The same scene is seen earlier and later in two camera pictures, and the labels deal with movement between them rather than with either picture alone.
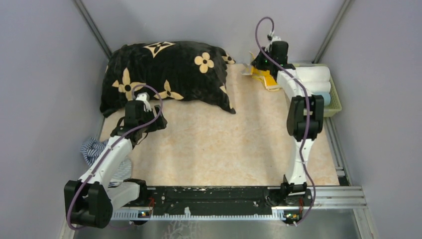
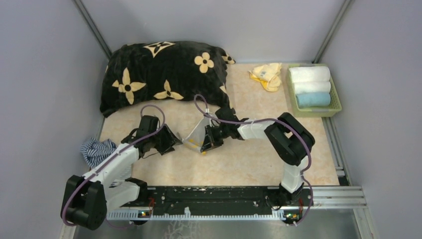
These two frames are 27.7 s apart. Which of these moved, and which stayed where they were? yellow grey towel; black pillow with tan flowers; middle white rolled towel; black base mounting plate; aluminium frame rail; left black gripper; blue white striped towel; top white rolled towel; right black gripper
Moved: right black gripper; yellow grey towel; left black gripper
Stayed: blue white striped towel; black pillow with tan flowers; middle white rolled towel; aluminium frame rail; top white rolled towel; black base mounting plate
